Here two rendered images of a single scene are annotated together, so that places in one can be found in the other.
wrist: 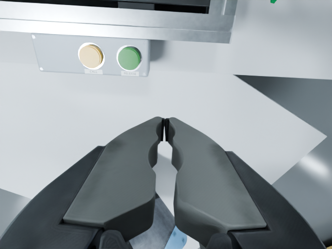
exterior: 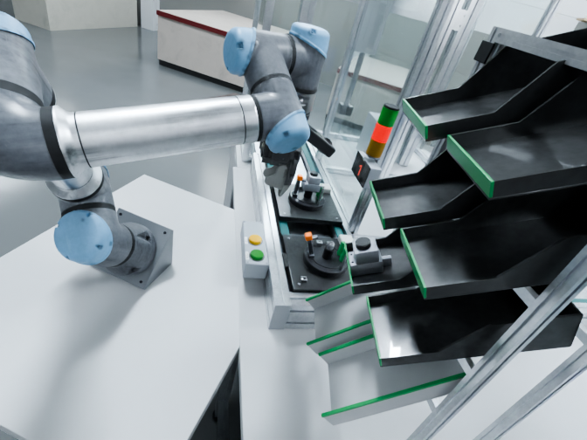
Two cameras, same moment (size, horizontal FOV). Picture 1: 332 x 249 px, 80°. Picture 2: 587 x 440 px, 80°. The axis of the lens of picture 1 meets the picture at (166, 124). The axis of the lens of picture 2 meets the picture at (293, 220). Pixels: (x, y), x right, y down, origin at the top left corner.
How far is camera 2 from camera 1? 81 cm
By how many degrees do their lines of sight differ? 70
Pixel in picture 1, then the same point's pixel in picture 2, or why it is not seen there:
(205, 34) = (277, 292)
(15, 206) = not seen: outside the picture
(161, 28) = (276, 271)
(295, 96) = not seen: outside the picture
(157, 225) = (120, 237)
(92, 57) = (255, 238)
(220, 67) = (245, 334)
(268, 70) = (246, 377)
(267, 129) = (172, 399)
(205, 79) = (232, 324)
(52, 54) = (253, 227)
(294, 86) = not seen: outside the picture
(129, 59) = (258, 253)
